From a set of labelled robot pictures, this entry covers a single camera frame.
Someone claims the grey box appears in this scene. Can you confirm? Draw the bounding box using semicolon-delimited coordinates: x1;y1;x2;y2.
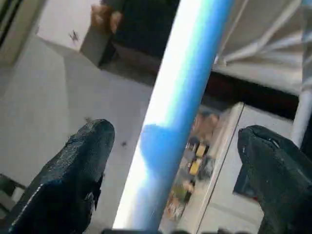
79;24;116;68

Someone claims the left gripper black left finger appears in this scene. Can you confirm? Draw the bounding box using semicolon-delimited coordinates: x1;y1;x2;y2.
8;118;115;234

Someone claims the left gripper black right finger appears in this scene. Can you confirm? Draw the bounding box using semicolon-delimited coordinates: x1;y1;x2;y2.
237;124;312;234

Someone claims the white cabinet with glass doors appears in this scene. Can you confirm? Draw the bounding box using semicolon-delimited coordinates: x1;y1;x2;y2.
168;102;298;234

